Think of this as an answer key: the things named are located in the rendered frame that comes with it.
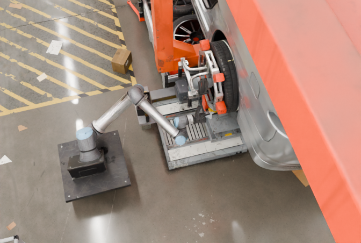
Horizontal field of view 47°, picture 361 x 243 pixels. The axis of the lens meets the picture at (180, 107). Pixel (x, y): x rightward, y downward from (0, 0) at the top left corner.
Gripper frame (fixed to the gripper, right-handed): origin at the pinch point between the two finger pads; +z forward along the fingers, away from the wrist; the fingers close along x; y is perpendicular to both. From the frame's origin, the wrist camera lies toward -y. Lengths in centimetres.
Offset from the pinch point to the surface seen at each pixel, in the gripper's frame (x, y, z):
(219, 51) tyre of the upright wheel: 20, -56, 10
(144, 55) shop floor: -141, -51, -40
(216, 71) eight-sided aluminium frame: 26.7, -41.0, 2.5
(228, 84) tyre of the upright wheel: 32.7, -29.2, 9.7
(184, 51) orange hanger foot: -39, -56, -10
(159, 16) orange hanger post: 2, -94, -33
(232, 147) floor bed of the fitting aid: -38, 51, 23
